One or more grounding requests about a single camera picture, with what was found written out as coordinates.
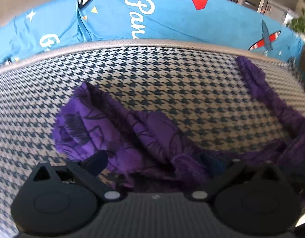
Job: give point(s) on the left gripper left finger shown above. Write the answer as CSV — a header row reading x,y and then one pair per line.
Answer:
x,y
86,173

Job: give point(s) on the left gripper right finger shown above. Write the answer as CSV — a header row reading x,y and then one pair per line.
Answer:
x,y
208,191

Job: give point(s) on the purple floral garment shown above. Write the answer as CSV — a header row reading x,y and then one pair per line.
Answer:
x,y
148,149

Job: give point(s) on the houndstooth sofa seat cover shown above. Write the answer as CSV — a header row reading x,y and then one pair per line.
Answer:
x,y
200,89

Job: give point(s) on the blue printed sofa back cover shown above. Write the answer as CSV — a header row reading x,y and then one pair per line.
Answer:
x,y
62,23

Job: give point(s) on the green potted plant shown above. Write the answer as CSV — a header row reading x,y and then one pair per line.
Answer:
x,y
298,24

